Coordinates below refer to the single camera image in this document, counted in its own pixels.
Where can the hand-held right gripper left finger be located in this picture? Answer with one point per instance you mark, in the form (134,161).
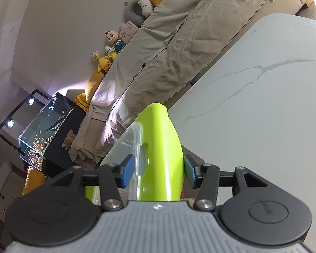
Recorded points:
(127,171)

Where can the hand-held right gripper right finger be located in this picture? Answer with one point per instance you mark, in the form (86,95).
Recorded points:
(189,171)

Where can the green storage box lid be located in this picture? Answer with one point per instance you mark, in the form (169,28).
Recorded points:
(160,142)

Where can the white marble desktop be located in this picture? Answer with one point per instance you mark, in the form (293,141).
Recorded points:
(252,110)

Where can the brown teddy bear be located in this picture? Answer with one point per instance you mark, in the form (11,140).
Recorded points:
(68,141)

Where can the small yellow cushion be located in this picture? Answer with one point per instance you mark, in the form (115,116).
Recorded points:
(83,102)

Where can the long yellow pillow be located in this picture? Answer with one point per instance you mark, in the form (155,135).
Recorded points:
(93,87)

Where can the glass fish tank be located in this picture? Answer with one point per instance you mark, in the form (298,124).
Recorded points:
(42,134)

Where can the yellow chair cushion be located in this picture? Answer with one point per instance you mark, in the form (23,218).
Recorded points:
(33,180)

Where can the yellow duck plush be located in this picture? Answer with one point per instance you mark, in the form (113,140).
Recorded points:
(103,62)

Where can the small white duck plush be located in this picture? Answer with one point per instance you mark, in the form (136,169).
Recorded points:
(109,50)

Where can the beige covered sofa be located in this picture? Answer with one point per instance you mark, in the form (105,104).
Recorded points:
(187,44)

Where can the baby doll with red hair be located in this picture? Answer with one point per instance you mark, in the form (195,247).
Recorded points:
(112,37)

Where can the pink plush toy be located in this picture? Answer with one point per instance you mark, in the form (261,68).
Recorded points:
(129,31)

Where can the grey plush pillow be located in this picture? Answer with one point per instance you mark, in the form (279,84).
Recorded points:
(133,13)

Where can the white bear plush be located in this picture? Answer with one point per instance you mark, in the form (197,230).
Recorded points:
(146,6)

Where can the black fish tank lamp frame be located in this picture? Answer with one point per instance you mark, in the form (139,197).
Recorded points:
(15,110)

